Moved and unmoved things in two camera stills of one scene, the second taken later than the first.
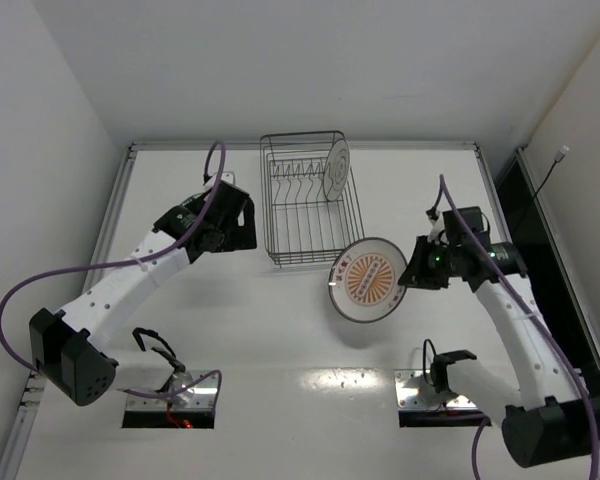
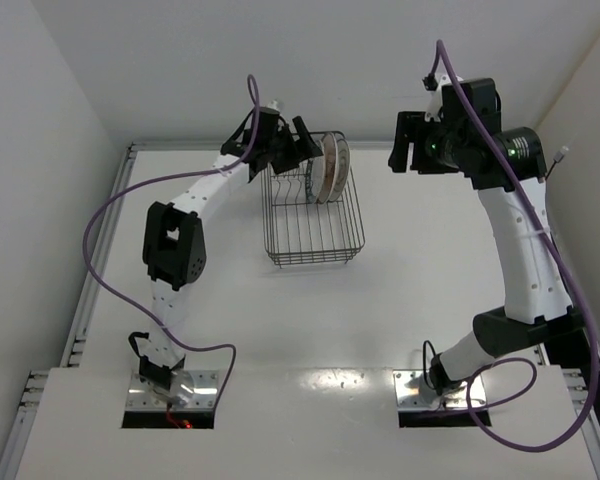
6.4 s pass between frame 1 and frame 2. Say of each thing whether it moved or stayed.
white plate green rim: stayed
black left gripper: moved
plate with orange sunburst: moved
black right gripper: moved
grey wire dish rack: stayed
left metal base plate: stayed
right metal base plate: stayed
